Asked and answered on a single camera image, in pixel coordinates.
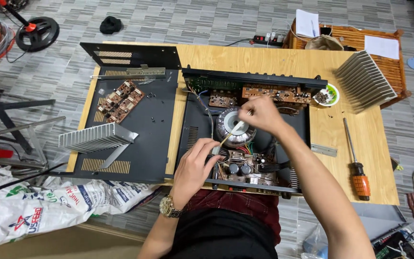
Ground wooden work table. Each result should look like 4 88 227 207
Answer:
65 41 400 206

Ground white paper sheet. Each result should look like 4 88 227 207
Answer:
364 35 400 60

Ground brown front circuit board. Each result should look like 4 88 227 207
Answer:
241 83 312 105

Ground toroidal transformer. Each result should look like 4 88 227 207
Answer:
216 107 257 148

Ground pale yellow insulating tape strip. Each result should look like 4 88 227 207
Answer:
211 110 253 156

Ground black amplifier top cover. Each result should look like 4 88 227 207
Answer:
49 42 182 185

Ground small bowl of screws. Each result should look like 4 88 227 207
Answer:
314 83 340 107

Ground grey metal strip part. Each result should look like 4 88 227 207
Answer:
89 64 167 80

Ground person's black trousers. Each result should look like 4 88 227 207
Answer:
162 209 279 259

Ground black cloth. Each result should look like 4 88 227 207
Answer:
99 16 123 35

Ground brown power supply circuit board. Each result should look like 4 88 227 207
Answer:
215 147 279 186

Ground black cable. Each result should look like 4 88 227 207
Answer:
0 162 67 206

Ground wooden slatted chair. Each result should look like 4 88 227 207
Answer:
282 19 412 109

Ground person's left hand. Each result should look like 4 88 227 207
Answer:
170 138 226 210

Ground heap of electronics and bags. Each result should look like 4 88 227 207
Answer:
300 221 414 259

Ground grey metal bracket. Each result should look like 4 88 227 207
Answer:
310 143 338 158

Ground large aluminium heat sink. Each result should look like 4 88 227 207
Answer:
333 50 398 114

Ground person's right hand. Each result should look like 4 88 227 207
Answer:
238 95 289 137

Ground metal frame rack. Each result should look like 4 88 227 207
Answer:
0 72 67 177

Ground black amplifier chassis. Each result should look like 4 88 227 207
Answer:
174 65 328 199

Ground black power strip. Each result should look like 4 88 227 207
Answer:
252 32 285 47

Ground brown detached circuit board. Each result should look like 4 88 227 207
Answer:
97 80 145 124

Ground black round stand base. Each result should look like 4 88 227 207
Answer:
0 0 60 53

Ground orange handled screwdriver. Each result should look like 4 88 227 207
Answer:
343 118 371 201

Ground white printed woven sack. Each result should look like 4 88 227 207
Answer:
0 169 161 252

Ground person's dark red shirt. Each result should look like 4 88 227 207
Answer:
184 189 282 246

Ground beige cloth bag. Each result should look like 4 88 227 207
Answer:
305 35 345 51

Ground gold wristwatch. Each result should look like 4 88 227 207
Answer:
159 194 184 218

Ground small aluminium heat sink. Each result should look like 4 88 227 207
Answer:
58 122 139 170

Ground white paper with pen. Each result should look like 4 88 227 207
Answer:
295 9 320 38

